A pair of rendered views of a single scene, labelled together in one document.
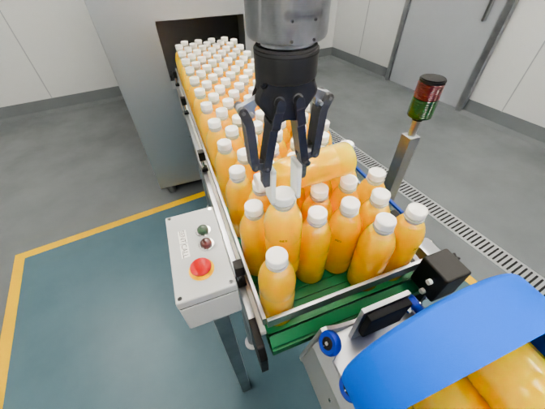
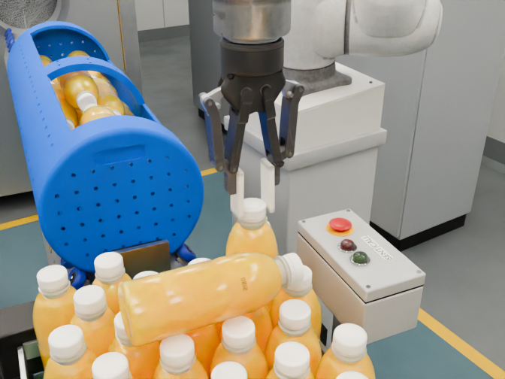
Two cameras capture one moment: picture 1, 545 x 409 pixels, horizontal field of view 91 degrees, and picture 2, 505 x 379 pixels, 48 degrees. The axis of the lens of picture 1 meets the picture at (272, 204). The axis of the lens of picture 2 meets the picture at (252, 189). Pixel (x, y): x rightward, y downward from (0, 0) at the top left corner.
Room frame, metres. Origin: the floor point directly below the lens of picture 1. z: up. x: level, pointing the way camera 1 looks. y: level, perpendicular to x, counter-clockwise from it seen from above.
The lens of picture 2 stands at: (1.01, -0.06, 1.58)
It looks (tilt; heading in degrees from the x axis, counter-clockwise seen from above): 28 degrees down; 176
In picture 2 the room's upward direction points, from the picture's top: straight up
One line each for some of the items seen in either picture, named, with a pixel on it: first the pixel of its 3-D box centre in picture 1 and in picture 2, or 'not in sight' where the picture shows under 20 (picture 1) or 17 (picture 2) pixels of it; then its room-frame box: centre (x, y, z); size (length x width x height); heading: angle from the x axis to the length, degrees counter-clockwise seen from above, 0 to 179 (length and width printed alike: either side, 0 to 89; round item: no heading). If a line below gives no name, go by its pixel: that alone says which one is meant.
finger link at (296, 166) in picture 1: (295, 177); (237, 192); (0.35, -0.04, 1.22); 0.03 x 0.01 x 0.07; 20
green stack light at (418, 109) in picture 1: (422, 106); not in sight; (0.69, -0.41, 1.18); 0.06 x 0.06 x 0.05
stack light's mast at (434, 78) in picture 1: (421, 108); not in sight; (0.69, -0.41, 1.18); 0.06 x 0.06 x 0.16
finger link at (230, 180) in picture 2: (306, 161); (223, 176); (0.35, -0.06, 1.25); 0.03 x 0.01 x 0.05; 110
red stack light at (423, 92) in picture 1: (429, 89); not in sight; (0.69, -0.41, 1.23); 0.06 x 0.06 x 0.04
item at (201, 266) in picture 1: (200, 267); (340, 225); (0.25, 0.13, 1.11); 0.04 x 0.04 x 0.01
